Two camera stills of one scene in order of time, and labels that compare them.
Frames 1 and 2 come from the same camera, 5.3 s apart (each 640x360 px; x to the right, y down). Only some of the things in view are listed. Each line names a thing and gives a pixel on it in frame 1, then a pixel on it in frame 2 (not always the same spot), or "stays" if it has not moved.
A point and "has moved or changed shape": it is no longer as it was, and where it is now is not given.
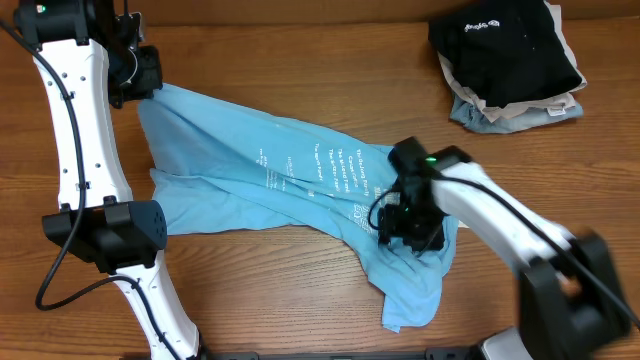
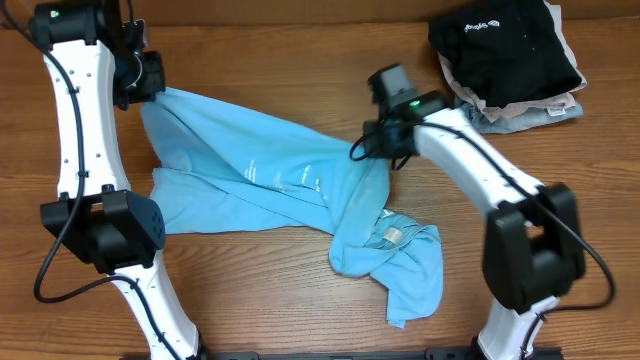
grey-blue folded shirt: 467,112 stays
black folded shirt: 503,51 stays
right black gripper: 395,227 → 378,148
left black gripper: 133,91 stays
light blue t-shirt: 221,169 has moved or changed shape
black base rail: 385,354 stays
